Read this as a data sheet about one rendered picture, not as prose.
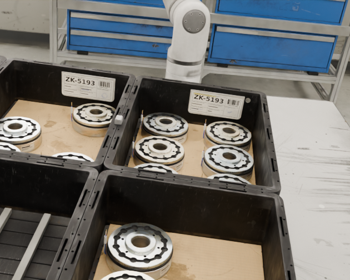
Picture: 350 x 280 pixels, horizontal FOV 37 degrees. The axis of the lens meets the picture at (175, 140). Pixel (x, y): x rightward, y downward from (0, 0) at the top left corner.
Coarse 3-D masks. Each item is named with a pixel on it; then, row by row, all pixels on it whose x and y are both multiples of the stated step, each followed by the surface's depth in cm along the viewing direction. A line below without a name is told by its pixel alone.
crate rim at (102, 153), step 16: (32, 64) 119; (48, 64) 118; (64, 64) 119; (128, 80) 116; (128, 96) 109; (112, 128) 96; (48, 160) 85; (64, 160) 86; (80, 160) 86; (96, 160) 87
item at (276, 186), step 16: (144, 80) 118; (160, 80) 118; (176, 80) 119; (128, 112) 103; (112, 144) 91; (272, 144) 98; (112, 160) 87; (272, 160) 96; (160, 176) 85; (176, 176) 85; (192, 176) 86; (272, 176) 88; (272, 192) 84
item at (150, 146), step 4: (148, 144) 105; (152, 144) 105; (156, 144) 106; (160, 144) 107; (164, 144) 106; (168, 144) 106; (148, 148) 104; (152, 148) 104; (168, 148) 105; (152, 152) 103; (156, 152) 103; (160, 152) 103; (164, 152) 103; (168, 152) 104
